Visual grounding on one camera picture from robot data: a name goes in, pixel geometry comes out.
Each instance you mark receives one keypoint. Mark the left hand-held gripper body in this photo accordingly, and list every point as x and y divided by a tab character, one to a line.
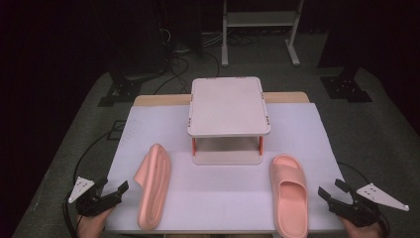
89	203

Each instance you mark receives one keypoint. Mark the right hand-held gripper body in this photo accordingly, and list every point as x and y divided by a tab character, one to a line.
360	211

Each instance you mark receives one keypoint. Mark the pink rubber slipper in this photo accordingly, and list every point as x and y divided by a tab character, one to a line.
290	205
155	188

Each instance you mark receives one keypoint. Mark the white two-tier shoe rack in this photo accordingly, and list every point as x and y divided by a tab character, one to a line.
228	105

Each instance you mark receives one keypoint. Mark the person's right hand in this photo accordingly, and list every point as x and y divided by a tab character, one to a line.
366	232

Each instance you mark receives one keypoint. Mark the person's left hand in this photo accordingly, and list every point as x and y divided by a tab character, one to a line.
90	228

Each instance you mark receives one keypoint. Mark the white table mat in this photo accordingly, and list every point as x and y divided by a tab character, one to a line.
214	198

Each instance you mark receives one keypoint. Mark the black stand base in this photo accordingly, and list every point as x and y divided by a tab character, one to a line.
345	87
124	89

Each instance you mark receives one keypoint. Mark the wooden table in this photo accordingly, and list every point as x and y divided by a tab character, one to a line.
158	100

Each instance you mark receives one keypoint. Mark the white metal stand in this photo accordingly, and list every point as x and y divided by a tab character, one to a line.
261	19

